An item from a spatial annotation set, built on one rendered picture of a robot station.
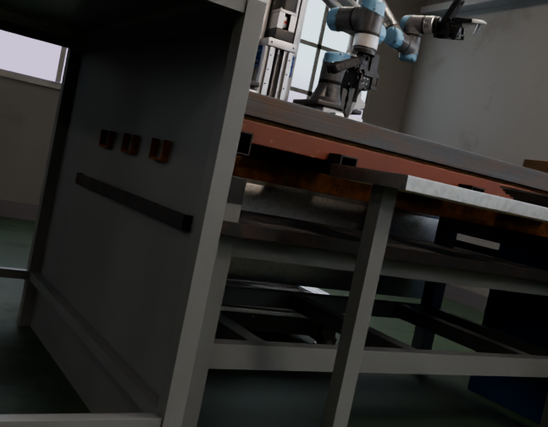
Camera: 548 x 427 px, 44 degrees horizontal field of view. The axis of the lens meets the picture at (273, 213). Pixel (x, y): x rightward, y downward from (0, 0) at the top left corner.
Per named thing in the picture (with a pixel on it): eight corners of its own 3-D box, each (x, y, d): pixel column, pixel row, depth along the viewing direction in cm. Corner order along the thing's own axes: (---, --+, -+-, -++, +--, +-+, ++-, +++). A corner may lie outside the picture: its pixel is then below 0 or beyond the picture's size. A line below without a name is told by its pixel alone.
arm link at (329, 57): (312, 77, 294) (319, 47, 294) (329, 85, 305) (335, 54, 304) (335, 80, 287) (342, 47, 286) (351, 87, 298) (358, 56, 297)
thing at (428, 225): (442, 301, 302) (459, 224, 300) (173, 272, 233) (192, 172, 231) (435, 298, 305) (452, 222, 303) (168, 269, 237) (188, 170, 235)
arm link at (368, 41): (365, 31, 204) (348, 34, 211) (362, 47, 204) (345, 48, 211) (384, 39, 208) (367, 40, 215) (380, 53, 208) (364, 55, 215)
